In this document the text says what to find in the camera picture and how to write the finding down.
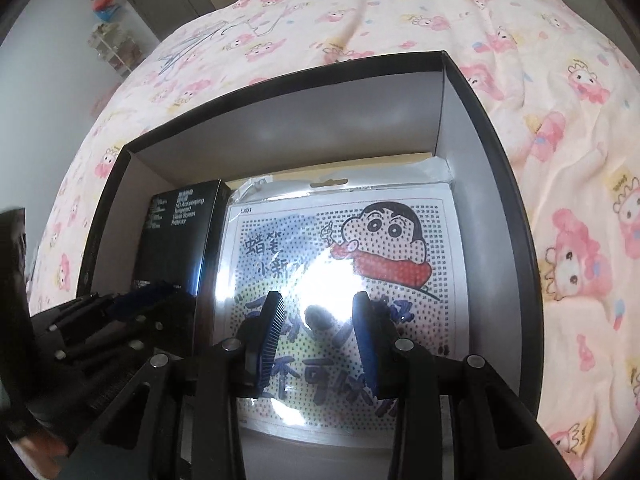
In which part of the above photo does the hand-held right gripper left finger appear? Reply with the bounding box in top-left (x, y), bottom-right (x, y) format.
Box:
top-left (65, 290), bottom-right (286, 480)

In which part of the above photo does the black screen protector box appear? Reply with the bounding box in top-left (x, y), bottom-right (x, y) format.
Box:
top-left (134, 179), bottom-right (232, 311)

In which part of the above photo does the white storage rack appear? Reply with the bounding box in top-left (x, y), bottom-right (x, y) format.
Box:
top-left (87, 22), bottom-right (147, 79)

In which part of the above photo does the phone case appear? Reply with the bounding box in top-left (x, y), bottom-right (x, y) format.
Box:
top-left (220, 157), bottom-right (471, 442)

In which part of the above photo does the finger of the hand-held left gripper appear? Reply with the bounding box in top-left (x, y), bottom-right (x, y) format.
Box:
top-left (31, 281), bottom-right (173, 333)
top-left (52, 305), bottom-right (197, 367)

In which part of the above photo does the pink printed blanket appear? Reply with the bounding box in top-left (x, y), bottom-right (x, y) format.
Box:
top-left (27, 0), bottom-right (640, 480)

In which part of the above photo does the black cardboard box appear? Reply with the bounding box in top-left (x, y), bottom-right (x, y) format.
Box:
top-left (75, 50), bottom-right (547, 443)

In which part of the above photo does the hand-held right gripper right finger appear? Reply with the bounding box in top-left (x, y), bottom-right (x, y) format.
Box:
top-left (351, 290), bottom-right (576, 480)

